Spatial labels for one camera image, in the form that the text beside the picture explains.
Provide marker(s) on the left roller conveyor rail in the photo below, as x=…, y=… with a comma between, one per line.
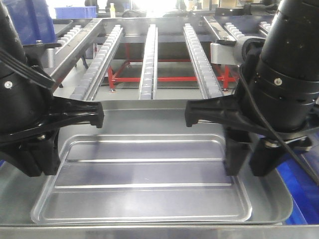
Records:
x=92, y=79

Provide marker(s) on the blue crate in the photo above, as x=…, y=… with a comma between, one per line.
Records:
x=305, y=194
x=32, y=20

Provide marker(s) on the far right roller rail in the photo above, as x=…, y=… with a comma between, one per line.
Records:
x=263, y=30

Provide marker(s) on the far left roller rail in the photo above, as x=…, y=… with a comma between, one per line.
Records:
x=66, y=38

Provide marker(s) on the large grey outer tray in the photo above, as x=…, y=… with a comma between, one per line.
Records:
x=270, y=199

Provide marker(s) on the right roller conveyor rail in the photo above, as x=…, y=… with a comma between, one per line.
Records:
x=206, y=79

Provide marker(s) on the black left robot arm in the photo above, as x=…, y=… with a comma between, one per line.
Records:
x=25, y=62

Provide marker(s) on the roller conveyor rail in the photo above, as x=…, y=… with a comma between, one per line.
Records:
x=149, y=73
x=92, y=79
x=206, y=79

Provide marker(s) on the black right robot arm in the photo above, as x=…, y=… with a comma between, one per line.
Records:
x=292, y=40

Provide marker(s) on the left steel lane divider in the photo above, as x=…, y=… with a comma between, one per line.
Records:
x=72, y=51

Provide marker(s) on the far blue crate background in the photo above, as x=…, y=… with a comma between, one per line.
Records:
x=78, y=12

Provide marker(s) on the steel front shelf beam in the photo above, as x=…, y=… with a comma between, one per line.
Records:
x=161, y=232

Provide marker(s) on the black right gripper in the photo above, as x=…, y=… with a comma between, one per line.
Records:
x=284, y=97

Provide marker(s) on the blue crate upper left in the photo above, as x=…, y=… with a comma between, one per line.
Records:
x=32, y=20

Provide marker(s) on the red steel floor frame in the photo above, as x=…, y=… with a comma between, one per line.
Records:
x=174, y=67

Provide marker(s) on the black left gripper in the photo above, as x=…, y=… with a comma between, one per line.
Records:
x=23, y=106

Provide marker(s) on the middle roller conveyor rail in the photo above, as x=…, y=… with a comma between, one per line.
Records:
x=149, y=73

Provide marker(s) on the blue crate lower right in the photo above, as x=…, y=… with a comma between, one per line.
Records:
x=305, y=194

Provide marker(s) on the small silver ribbed tray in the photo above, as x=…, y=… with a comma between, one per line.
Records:
x=142, y=179

